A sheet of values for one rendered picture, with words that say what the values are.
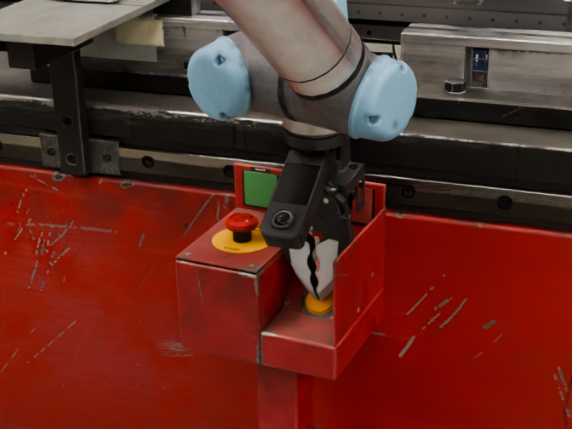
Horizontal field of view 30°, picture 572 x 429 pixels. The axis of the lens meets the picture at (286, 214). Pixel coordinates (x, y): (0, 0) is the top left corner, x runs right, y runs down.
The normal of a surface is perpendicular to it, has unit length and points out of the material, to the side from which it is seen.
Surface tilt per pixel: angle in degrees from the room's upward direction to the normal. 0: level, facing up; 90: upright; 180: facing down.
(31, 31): 0
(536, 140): 0
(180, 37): 90
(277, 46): 129
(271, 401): 90
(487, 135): 0
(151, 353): 90
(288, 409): 90
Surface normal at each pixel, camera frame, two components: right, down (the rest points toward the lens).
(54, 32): -0.02, -0.92
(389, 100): 0.75, 0.25
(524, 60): -0.34, 0.38
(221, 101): -0.66, 0.38
